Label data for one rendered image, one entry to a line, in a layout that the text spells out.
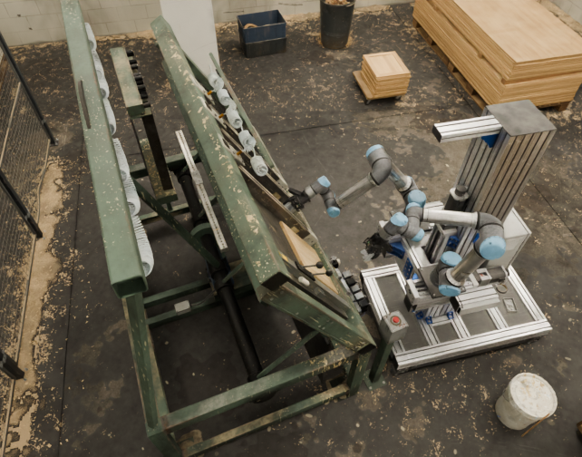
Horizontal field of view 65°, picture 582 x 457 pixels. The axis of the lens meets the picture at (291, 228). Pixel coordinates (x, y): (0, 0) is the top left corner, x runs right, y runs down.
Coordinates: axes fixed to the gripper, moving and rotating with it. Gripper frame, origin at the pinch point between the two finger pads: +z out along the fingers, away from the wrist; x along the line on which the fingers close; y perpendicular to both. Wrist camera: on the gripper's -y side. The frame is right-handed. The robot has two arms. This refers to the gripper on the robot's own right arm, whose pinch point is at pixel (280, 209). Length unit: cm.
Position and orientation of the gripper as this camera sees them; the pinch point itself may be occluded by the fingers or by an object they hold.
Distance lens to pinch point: 293.6
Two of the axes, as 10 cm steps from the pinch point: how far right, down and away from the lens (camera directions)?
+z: -8.1, 5.6, 1.9
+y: 3.7, 7.2, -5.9
